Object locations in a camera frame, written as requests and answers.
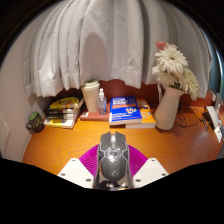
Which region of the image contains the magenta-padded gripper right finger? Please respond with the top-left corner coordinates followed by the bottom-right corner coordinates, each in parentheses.
top-left (128, 144), bottom-right (170, 189)

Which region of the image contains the dark mug with green inside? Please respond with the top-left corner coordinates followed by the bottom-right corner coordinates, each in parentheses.
top-left (25, 110), bottom-right (45, 134)

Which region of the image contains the cream tumbler with lid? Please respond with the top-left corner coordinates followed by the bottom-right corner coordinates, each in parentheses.
top-left (80, 79), bottom-right (101, 113)

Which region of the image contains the blue book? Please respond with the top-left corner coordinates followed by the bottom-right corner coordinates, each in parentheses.
top-left (108, 95), bottom-right (143, 126)

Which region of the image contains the black cable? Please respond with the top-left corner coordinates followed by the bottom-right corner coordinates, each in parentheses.
top-left (174, 106), bottom-right (202, 129)

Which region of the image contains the reddish brown book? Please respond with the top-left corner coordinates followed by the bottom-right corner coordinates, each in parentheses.
top-left (79, 109), bottom-right (111, 122)

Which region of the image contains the orange book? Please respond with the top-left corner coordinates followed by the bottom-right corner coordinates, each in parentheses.
top-left (124, 98), bottom-right (157, 130)

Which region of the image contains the white ceramic vase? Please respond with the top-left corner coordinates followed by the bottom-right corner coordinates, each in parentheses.
top-left (153, 85), bottom-right (186, 131)

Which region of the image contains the yellow and white book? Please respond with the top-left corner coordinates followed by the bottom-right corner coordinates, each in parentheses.
top-left (43, 116), bottom-right (81, 130)

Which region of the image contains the clear spray bottle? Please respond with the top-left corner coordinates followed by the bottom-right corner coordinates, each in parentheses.
top-left (97, 87), bottom-right (108, 116)

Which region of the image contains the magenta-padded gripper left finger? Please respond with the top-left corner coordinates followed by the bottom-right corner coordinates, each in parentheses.
top-left (57, 144), bottom-right (101, 190)

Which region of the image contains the thin dark book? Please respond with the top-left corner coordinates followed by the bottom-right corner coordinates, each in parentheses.
top-left (44, 113), bottom-right (81, 122)
top-left (43, 107), bottom-right (83, 118)

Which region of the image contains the white desk device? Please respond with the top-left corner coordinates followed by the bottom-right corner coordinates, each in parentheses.
top-left (203, 104), bottom-right (224, 144)

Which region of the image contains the white flower bouquet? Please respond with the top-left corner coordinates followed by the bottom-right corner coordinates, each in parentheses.
top-left (151, 41), bottom-right (200, 102)

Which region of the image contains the grey and black computer mouse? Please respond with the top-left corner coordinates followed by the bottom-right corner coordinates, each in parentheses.
top-left (93, 130), bottom-right (134, 192)

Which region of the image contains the white pleated curtain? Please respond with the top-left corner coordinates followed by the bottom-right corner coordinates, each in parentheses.
top-left (22, 0), bottom-right (213, 99)

